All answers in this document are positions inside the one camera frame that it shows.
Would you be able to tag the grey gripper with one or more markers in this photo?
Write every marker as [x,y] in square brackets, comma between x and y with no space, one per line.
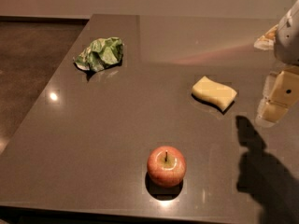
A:
[288,42]

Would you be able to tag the yellow sponge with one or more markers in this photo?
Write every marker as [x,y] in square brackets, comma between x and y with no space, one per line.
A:
[214,93]

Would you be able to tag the crumpled green chip bag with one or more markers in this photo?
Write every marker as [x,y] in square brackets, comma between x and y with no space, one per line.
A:
[100,55]

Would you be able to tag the red apple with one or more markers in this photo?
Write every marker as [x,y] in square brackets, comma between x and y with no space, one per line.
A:
[166,166]

